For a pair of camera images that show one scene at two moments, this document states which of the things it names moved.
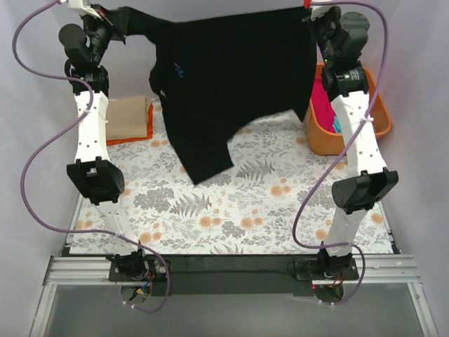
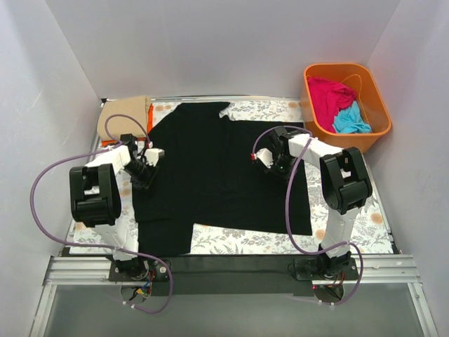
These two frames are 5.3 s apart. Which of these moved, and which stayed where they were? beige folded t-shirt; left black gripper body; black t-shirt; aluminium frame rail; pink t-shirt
Moved: left black gripper body; black t-shirt
Stayed: beige folded t-shirt; aluminium frame rail; pink t-shirt
